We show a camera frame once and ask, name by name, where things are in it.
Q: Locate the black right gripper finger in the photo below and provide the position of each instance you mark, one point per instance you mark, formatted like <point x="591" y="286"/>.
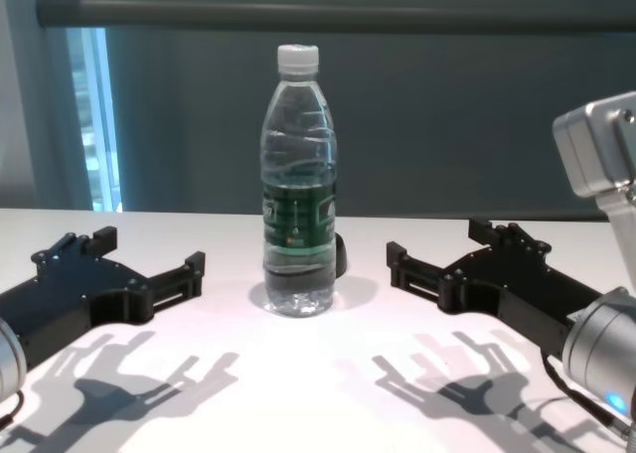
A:
<point x="405" y="264"/>
<point x="512" y="237"/>

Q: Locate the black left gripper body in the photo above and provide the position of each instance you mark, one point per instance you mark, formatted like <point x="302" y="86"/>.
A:
<point x="74" y="294"/>

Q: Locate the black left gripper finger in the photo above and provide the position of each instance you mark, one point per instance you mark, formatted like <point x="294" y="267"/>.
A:
<point x="102" y="240"/>
<point x="179" y="281"/>

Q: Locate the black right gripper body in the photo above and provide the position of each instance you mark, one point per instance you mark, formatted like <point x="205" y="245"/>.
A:
<point x="512" y="284"/>

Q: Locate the clear water bottle green label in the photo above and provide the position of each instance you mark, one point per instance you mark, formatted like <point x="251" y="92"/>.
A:
<point x="298" y="175"/>

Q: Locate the small black round object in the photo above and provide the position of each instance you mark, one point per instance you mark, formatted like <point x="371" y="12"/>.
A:
<point x="341" y="256"/>

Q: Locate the narrow glass window strip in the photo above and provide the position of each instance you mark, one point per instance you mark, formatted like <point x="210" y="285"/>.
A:
<point x="97" y="125"/>

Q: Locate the grey handrail bar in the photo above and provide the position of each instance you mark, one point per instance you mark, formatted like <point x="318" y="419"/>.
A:
<point x="298" y="15"/>

